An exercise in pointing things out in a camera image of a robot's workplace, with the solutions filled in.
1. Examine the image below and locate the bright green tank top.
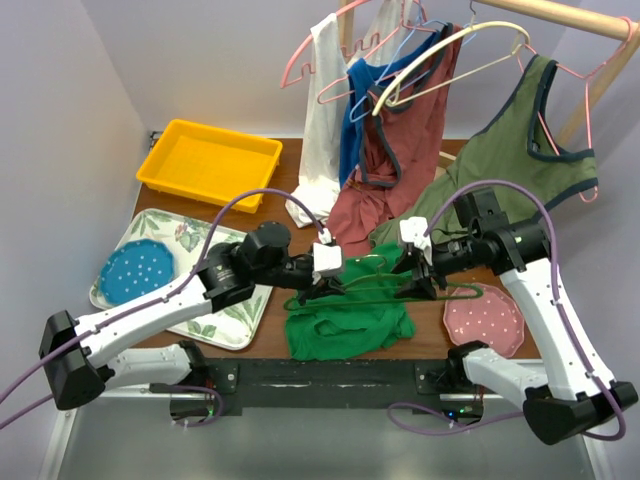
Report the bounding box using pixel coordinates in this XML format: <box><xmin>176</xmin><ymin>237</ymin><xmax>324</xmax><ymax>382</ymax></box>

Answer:
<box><xmin>285</xmin><ymin>244</ymin><xmax>416</xmax><ymax>361</ymax></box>

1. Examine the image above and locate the olive green tank top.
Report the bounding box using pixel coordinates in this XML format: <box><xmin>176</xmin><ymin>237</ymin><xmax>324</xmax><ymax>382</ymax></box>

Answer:
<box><xmin>369</xmin><ymin>55</ymin><xmax>598</xmax><ymax>246</ymax></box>

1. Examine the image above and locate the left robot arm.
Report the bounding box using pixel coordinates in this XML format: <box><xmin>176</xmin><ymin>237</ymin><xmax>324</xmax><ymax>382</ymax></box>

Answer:
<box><xmin>39</xmin><ymin>222</ymin><xmax>345</xmax><ymax>411</ymax></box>

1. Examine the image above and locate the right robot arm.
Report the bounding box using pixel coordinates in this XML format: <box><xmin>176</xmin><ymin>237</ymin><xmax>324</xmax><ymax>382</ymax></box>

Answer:
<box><xmin>393</xmin><ymin>179</ymin><xmax>639</xmax><ymax>445</ymax></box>

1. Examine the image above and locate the white tank top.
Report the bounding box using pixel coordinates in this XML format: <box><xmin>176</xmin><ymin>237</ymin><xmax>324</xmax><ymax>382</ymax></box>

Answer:
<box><xmin>292</xmin><ymin>1</ymin><xmax>411</xmax><ymax>222</ymax></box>

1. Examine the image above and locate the rust red tank top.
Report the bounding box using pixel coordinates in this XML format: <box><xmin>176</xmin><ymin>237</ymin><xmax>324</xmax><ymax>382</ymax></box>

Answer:
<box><xmin>327</xmin><ymin>40</ymin><xmax>461</xmax><ymax>256</ymax></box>

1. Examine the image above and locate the blue tank top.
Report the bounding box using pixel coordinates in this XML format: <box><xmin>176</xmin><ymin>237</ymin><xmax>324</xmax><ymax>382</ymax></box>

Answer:
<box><xmin>339</xmin><ymin>24</ymin><xmax>453</xmax><ymax>187</ymax></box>

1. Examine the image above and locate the large pink hanger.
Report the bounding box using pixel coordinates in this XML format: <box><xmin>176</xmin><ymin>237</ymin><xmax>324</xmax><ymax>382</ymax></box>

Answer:
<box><xmin>279</xmin><ymin>1</ymin><xmax>383</xmax><ymax>89</ymax></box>

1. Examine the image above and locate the cream wooden hanger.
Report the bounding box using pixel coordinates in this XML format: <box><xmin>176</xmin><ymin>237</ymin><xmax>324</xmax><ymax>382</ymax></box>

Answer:
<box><xmin>371</xmin><ymin>20</ymin><xmax>531</xmax><ymax>117</ymax></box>

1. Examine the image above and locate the pink hanger right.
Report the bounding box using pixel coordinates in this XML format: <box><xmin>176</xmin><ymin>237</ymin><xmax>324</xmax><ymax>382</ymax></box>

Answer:
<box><xmin>515</xmin><ymin>16</ymin><xmax>637</xmax><ymax>203</ymax></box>

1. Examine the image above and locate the floral serving tray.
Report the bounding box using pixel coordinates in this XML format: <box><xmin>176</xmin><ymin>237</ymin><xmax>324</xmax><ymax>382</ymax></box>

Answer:
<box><xmin>114</xmin><ymin>208</ymin><xmax>272</xmax><ymax>351</ymax></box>

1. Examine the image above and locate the pink dotted plate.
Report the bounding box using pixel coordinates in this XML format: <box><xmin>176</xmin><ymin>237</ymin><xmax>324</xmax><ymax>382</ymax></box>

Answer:
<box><xmin>443</xmin><ymin>284</ymin><xmax>525</xmax><ymax>358</ymax></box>

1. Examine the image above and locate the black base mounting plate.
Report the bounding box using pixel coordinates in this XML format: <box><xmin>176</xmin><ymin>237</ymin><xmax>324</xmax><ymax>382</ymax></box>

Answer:
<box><xmin>149</xmin><ymin>357</ymin><xmax>506</xmax><ymax>419</ymax></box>

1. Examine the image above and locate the yellow plastic bin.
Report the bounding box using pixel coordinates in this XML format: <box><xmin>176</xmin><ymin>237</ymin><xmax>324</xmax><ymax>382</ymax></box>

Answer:
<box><xmin>136</xmin><ymin>119</ymin><xmax>283</xmax><ymax>206</ymax></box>

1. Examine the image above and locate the blue dotted plate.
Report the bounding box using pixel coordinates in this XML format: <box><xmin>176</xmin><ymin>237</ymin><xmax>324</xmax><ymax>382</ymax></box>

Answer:
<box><xmin>99</xmin><ymin>239</ymin><xmax>175</xmax><ymax>306</ymax></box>

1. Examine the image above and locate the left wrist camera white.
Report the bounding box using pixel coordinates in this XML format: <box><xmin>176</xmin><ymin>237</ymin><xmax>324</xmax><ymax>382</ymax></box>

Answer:
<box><xmin>311</xmin><ymin>239</ymin><xmax>345</xmax><ymax>283</ymax></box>

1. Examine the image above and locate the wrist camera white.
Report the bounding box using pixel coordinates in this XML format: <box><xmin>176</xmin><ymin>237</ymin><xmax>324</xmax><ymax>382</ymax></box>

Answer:
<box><xmin>398</xmin><ymin>216</ymin><xmax>433</xmax><ymax>266</ymax></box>
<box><xmin>311</xmin><ymin>239</ymin><xmax>345</xmax><ymax>283</ymax></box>

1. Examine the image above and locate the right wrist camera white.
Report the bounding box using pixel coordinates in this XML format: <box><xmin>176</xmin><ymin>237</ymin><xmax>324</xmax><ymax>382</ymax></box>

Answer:
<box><xmin>398</xmin><ymin>216</ymin><xmax>433</xmax><ymax>266</ymax></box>

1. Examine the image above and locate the small pink wire hanger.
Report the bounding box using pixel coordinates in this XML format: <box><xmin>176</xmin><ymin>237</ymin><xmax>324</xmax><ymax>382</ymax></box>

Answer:
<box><xmin>308</xmin><ymin>43</ymin><xmax>428</xmax><ymax>106</ymax></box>

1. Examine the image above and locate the light blue wire hanger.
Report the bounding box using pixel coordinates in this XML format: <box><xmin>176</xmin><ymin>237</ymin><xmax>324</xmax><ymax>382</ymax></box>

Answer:
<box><xmin>347</xmin><ymin>20</ymin><xmax>449</xmax><ymax>125</ymax></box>

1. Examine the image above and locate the wooden clothes rail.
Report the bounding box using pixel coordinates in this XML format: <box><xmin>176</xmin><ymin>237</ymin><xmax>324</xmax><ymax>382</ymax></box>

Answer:
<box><xmin>481</xmin><ymin>1</ymin><xmax>639</xmax><ymax>144</ymax></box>

